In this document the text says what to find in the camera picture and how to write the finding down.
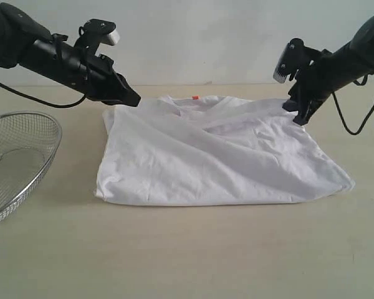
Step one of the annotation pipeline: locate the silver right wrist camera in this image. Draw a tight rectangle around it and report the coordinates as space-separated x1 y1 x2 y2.
273 38 322 83

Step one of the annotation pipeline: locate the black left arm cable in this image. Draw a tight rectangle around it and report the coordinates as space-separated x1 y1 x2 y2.
0 74 87 109

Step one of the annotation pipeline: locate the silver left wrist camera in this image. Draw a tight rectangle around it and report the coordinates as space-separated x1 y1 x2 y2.
72 19 120 57

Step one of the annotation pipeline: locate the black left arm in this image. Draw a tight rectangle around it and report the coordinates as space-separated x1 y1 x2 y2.
0 2 141 107

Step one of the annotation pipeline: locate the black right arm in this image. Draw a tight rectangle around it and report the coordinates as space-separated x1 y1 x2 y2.
274 16 374 126

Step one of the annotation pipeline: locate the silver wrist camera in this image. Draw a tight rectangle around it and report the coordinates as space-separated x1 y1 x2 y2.
72 19 120 57
273 38 322 83

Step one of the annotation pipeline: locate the white t-shirt red logo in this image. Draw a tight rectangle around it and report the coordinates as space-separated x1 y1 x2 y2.
95 96 355 206

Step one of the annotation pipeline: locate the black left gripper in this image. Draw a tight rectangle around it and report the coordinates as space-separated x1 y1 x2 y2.
67 54 141 107

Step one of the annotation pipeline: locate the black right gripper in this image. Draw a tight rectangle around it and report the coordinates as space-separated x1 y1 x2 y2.
282 59 333 126

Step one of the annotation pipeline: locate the silver wire mesh basket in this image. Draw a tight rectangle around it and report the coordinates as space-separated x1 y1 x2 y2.
0 111 62 222

